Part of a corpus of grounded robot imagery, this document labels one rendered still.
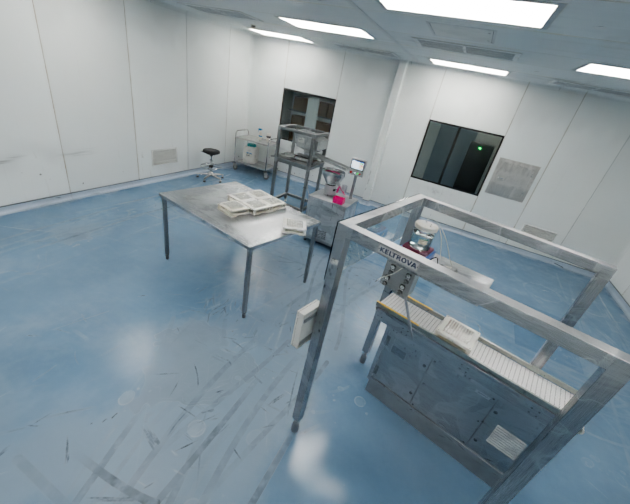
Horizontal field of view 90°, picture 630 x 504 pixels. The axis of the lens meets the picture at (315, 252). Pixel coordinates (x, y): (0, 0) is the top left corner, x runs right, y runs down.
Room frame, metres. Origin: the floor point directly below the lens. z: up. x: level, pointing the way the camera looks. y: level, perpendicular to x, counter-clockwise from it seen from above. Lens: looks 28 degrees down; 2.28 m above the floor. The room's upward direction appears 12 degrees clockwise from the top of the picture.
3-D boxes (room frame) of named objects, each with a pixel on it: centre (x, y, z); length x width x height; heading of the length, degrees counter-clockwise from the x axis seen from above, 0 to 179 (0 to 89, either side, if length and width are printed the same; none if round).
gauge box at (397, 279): (1.90, -0.62, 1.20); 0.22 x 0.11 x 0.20; 56
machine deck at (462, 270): (1.91, -0.86, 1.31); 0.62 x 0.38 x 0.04; 56
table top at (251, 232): (3.30, 0.92, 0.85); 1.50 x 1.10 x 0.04; 58
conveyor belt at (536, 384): (1.68, -1.17, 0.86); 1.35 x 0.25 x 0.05; 56
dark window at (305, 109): (7.76, 0.85, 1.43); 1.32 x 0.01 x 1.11; 70
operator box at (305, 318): (1.41, -0.04, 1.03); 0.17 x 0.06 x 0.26; 146
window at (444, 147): (6.61, -2.32, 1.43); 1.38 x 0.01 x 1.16; 70
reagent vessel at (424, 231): (1.97, -0.69, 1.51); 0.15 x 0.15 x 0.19
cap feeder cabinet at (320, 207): (4.69, -0.11, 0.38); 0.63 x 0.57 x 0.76; 70
